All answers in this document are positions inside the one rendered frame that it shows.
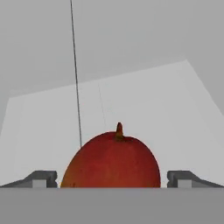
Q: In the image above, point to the grey fridge shelf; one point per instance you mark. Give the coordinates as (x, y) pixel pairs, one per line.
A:
(140, 116)

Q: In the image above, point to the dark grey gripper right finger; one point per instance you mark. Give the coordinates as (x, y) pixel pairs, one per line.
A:
(182, 176)

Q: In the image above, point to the red mango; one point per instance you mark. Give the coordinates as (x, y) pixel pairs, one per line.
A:
(112, 163)

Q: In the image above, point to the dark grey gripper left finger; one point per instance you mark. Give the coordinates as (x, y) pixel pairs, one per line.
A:
(40, 176)

